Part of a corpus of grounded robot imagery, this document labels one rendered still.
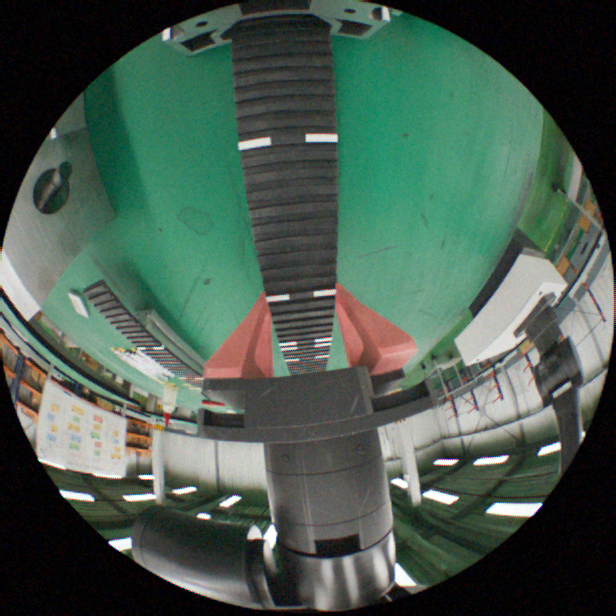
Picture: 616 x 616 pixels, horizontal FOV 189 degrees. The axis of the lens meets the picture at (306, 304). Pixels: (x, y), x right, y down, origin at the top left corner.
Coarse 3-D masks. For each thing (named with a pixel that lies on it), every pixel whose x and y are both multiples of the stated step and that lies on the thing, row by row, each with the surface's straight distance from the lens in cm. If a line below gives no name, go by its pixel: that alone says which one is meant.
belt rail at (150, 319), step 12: (144, 312) 25; (156, 312) 24; (144, 324) 23; (156, 324) 24; (156, 336) 24; (168, 336) 26; (168, 348) 25; (180, 348) 28; (192, 360) 31; (204, 360) 33
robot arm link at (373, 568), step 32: (256, 544) 12; (352, 544) 10; (384, 544) 10; (256, 576) 12; (288, 576) 12; (320, 576) 10; (352, 576) 10; (384, 576) 12; (288, 608) 14; (320, 608) 13; (352, 608) 13
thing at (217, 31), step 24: (264, 0) 13; (288, 0) 13; (312, 0) 12; (336, 0) 12; (192, 24) 12; (216, 24) 13; (336, 24) 14; (360, 24) 16; (384, 24) 13; (192, 48) 15
